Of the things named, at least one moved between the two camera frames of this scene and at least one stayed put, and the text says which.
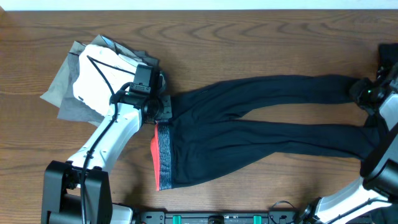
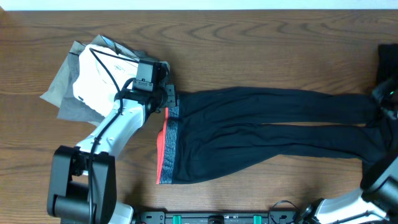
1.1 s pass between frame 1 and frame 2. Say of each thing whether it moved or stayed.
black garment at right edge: stayed
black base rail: stayed
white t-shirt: stayed
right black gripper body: moved
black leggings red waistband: moved
